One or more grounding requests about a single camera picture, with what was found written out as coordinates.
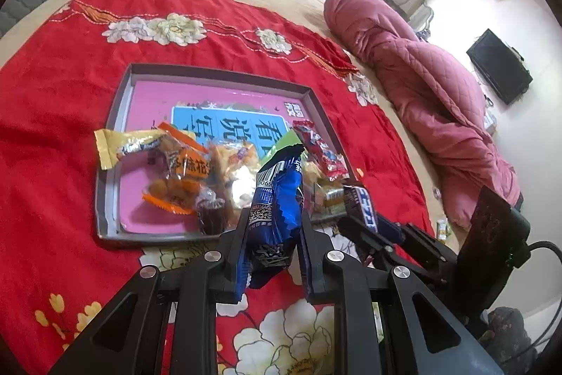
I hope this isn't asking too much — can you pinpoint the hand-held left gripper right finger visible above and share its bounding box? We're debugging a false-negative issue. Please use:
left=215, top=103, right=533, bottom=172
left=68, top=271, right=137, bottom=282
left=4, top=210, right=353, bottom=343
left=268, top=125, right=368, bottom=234
left=299, top=212, right=505, bottom=375

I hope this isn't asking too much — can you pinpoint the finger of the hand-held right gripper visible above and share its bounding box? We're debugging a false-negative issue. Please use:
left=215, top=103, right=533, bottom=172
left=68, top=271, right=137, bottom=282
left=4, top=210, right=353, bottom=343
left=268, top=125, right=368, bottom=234
left=338, top=217, right=396, bottom=268
left=380, top=217, right=457, bottom=283

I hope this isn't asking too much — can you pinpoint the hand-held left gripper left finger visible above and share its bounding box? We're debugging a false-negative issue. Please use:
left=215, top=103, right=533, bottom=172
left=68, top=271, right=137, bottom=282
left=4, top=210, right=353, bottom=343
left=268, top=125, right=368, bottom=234
left=46, top=221, right=251, bottom=375

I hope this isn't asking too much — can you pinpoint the dark blue white bar packet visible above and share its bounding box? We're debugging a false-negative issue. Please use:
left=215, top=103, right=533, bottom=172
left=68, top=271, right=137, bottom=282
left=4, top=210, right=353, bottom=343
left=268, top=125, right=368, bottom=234
left=342, top=184, right=380, bottom=233

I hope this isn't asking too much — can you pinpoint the clear yellow cake packet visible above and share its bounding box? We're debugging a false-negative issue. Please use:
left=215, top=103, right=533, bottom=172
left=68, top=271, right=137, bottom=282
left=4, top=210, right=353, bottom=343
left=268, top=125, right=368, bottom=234
left=322, top=182, right=348, bottom=215

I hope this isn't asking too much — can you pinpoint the blue cookie packet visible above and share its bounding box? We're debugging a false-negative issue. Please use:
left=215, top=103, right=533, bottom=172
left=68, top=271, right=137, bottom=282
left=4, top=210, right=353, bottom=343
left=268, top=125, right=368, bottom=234
left=233, top=143, right=306, bottom=303

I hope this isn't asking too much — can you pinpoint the beige biscuit packet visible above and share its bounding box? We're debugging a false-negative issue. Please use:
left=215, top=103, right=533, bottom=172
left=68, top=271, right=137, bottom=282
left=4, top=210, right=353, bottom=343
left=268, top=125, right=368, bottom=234
left=303, top=160, right=330, bottom=200

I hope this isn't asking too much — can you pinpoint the red snack packet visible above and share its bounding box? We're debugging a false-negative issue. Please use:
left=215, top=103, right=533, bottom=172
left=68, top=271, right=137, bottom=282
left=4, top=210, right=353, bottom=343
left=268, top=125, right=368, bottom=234
left=292, top=119, right=349, bottom=182

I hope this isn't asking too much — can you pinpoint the clear yellow crispy snack packet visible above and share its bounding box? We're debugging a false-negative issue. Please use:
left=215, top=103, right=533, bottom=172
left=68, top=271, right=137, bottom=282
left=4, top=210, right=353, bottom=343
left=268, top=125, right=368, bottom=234
left=208, top=140, right=262, bottom=193

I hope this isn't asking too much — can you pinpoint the orange peanut packet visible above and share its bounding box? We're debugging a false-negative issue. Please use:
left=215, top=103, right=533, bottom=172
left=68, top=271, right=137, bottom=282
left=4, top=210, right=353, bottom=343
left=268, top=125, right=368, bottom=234
left=141, top=121, right=220, bottom=216

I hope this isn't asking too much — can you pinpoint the green chip packet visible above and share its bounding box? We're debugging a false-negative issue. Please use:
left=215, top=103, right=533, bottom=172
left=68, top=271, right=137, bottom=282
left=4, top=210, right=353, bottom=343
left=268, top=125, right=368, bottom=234
left=259, top=128, right=303, bottom=165

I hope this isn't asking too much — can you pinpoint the yellow packet with blue print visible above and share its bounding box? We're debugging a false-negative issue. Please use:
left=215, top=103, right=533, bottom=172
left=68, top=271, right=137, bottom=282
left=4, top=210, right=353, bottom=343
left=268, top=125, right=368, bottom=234
left=93, top=128, right=170, bottom=171

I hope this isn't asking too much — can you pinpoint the shallow box with pink book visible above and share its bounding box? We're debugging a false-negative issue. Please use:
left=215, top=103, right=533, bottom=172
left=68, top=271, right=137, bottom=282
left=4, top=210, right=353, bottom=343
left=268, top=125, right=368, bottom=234
left=94, top=63, right=352, bottom=250

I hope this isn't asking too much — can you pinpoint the person's right forearm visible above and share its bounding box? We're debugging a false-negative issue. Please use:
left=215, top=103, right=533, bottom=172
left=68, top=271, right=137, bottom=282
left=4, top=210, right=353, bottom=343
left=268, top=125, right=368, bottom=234
left=478, top=307, right=541, bottom=375

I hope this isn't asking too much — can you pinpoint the small yellow packet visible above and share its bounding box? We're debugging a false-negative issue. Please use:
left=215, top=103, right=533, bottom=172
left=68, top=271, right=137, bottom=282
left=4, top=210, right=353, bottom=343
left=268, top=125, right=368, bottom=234
left=434, top=218, right=451, bottom=244

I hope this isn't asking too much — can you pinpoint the pink quilt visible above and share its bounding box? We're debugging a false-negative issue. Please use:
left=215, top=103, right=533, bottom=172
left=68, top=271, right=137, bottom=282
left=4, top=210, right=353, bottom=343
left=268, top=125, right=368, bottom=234
left=324, top=0, right=523, bottom=231

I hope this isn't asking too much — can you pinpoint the black television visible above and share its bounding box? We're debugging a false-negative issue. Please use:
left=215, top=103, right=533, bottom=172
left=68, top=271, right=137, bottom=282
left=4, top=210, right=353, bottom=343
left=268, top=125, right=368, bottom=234
left=466, top=29, right=534, bottom=105

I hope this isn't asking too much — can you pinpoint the white chair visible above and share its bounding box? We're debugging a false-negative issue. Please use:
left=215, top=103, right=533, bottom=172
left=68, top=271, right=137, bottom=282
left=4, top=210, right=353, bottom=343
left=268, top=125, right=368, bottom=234
left=406, top=0, right=435, bottom=33

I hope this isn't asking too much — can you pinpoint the black bag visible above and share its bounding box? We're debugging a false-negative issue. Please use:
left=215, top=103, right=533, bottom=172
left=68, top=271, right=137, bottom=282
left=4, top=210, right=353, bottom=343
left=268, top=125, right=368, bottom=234
left=380, top=0, right=409, bottom=22

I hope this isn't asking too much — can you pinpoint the red floral cloth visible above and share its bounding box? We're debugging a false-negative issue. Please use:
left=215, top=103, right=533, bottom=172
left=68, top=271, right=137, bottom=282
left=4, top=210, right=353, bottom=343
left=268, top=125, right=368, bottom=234
left=0, top=0, right=435, bottom=375

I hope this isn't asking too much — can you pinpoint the black cable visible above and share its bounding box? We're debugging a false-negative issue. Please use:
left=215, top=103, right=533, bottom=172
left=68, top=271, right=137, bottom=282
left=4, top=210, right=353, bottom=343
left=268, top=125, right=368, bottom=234
left=524, top=241, right=562, bottom=362

